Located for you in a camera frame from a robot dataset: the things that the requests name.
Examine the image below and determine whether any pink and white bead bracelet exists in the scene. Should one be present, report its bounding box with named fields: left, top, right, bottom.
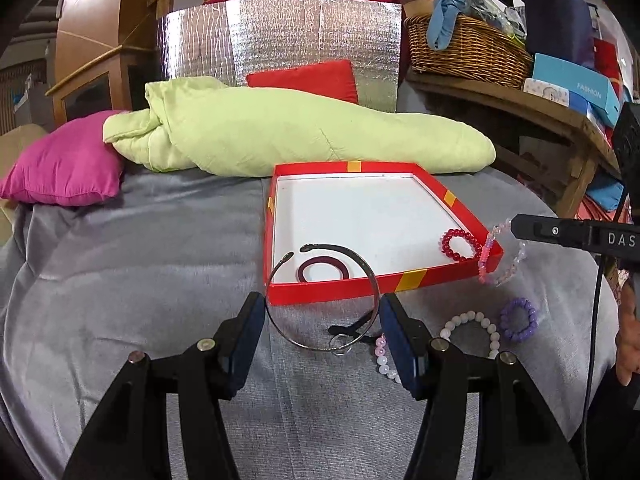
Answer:
left=374, top=332, right=404, bottom=385

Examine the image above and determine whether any blue cloth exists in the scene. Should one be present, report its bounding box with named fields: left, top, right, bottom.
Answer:
left=426, top=0, right=482, bottom=52

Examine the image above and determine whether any wooden chair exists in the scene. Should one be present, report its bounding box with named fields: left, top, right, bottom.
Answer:
left=46, top=0, right=167, bottom=129

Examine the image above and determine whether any silver foil panel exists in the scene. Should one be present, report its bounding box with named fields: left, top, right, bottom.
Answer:
left=157, top=0, right=404, bottom=114

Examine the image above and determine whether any silver metal bangle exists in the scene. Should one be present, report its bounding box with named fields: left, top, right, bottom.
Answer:
left=263, top=243, right=381, bottom=353

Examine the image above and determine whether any black hair tie with ring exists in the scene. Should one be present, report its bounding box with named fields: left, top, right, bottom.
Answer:
left=327, top=310, right=387, bottom=359

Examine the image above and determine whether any black cable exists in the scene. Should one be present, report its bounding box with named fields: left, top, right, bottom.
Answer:
left=580, top=255, right=607, bottom=467

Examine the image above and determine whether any red cardboard box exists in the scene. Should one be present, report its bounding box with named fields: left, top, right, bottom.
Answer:
left=263, top=160, right=504, bottom=307

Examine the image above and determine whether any blue cardboard box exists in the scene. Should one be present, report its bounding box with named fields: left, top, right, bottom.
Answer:
left=531, top=52, right=622, bottom=129

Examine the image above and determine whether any turquoise cloth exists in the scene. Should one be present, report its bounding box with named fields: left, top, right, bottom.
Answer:
left=585, top=175, right=627, bottom=212

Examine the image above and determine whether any person's right hand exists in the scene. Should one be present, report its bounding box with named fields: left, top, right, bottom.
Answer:
left=614, top=280, right=640, bottom=387

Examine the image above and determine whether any wooden side table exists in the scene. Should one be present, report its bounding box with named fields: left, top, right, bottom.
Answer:
left=405, top=67, right=624, bottom=219

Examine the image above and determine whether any dark red bangle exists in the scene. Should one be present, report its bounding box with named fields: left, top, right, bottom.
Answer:
left=298, top=255, right=354, bottom=284

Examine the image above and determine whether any white patterned box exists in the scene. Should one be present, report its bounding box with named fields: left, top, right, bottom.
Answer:
left=523, top=78, right=571, bottom=108

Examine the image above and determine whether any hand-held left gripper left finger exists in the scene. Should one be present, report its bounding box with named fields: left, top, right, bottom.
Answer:
left=62, top=291, right=266, bottom=480

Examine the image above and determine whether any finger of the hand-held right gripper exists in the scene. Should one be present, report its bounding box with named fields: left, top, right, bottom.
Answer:
left=510, top=213, right=640, bottom=264

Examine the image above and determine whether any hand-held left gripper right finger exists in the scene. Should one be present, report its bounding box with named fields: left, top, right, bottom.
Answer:
left=379, top=292, right=584, bottom=480

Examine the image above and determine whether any light green quilt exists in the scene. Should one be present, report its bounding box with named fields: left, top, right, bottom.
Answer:
left=102, top=76, right=497, bottom=179

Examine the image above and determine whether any red bead bracelet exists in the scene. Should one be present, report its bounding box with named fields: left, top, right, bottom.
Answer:
left=441, top=228, right=484, bottom=263

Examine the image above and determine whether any navy bag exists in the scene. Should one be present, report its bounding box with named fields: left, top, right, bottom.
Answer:
left=522, top=0, right=597, bottom=69

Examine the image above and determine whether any magenta pillow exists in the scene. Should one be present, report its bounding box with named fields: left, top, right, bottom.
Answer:
left=0, top=110, right=127, bottom=208

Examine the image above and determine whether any red pillow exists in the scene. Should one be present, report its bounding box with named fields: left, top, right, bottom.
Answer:
left=246, top=59, right=360, bottom=106

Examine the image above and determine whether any pink translucent bead bracelet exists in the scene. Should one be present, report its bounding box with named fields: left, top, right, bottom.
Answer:
left=476, top=219, right=529, bottom=287

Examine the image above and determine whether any wicker basket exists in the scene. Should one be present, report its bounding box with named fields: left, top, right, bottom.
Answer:
left=403, top=12, right=534, bottom=90

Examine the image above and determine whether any purple bead bracelet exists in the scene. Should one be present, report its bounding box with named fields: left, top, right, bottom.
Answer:
left=499, top=297, right=539, bottom=344

